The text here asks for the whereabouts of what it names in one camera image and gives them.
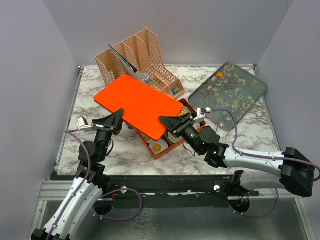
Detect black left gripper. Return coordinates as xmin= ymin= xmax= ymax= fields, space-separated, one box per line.
xmin=92 ymin=108 xmax=126 ymax=161

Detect floral teal serving tray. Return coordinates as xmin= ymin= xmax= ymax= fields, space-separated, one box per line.
xmin=188 ymin=62 xmax=268 ymax=124

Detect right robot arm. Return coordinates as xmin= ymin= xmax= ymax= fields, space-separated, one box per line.
xmin=159 ymin=114 xmax=316 ymax=198

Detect orange tin lid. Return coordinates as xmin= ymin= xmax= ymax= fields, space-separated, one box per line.
xmin=93 ymin=74 xmax=183 ymax=141

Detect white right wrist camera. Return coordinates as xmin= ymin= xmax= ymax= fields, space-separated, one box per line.
xmin=193 ymin=107 xmax=211 ymax=124

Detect peach plastic desk organizer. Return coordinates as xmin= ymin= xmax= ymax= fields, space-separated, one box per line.
xmin=95 ymin=28 xmax=185 ymax=99

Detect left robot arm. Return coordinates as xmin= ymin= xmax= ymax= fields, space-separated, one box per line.
xmin=31 ymin=108 xmax=124 ymax=240

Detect steel serving tongs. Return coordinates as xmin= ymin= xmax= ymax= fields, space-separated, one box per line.
xmin=215 ymin=116 xmax=233 ymax=139

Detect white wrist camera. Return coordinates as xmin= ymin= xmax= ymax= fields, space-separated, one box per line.
xmin=76 ymin=116 xmax=94 ymax=132
xmin=193 ymin=107 xmax=211 ymax=124

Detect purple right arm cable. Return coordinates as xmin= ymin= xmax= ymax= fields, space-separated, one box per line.
xmin=203 ymin=108 xmax=320 ymax=218

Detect blue white lidded jar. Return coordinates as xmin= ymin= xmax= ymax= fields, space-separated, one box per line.
xmin=141 ymin=72 xmax=151 ymax=85

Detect white paper cupcake liner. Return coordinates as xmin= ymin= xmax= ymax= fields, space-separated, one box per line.
xmin=167 ymin=132 xmax=183 ymax=144
xmin=140 ymin=133 xmax=152 ymax=144
xmin=149 ymin=139 xmax=169 ymax=155

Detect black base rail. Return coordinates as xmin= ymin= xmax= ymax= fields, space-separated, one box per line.
xmin=95 ymin=175 xmax=258 ymax=210

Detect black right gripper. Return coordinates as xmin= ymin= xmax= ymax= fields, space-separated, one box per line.
xmin=158 ymin=112 xmax=203 ymax=155

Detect orange cookie tin box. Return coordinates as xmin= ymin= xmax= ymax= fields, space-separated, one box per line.
xmin=136 ymin=98 xmax=206 ymax=160

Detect grey folder booklet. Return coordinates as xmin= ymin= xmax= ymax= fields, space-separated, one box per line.
xmin=108 ymin=45 xmax=139 ymax=80

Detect round orange chip cookie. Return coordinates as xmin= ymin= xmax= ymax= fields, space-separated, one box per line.
xmin=152 ymin=143 xmax=162 ymax=152

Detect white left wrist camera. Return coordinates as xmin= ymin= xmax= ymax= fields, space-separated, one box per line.
xmin=76 ymin=116 xmax=94 ymax=132

